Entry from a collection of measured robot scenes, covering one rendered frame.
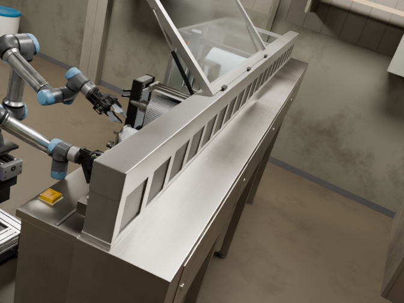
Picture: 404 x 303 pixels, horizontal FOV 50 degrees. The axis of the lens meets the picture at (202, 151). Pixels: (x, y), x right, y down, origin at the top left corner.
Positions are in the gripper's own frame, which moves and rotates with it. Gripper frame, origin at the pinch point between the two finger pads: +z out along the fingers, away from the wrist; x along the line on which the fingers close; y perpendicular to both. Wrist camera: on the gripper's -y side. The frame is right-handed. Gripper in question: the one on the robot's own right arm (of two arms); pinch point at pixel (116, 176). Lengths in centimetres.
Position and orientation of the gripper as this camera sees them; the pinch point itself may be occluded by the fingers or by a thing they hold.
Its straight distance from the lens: 201.3
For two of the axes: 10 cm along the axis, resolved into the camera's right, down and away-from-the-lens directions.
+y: 2.6, -8.7, -4.3
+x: 3.2, -3.4, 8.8
